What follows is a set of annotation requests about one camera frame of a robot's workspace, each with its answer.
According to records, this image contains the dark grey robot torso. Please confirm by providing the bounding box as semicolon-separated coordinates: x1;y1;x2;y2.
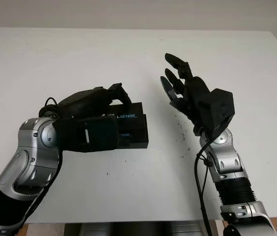
64;216;210;236

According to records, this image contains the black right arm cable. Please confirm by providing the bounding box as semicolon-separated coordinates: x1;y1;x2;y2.
194;142;213;236

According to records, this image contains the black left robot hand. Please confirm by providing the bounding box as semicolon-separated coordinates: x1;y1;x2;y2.
38;83;133;124

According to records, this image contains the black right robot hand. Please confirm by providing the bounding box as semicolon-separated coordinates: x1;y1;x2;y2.
160;52;215;136

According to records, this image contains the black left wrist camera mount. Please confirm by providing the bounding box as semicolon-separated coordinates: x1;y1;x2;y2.
52;117;120;153

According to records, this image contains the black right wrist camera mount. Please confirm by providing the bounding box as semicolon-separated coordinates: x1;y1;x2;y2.
196;88;236;139

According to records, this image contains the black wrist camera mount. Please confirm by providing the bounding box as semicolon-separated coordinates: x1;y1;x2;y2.
52;117;120;153
196;88;236;139

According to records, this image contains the black RealSense box lid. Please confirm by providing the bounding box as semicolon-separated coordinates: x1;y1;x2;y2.
100;101;148;142

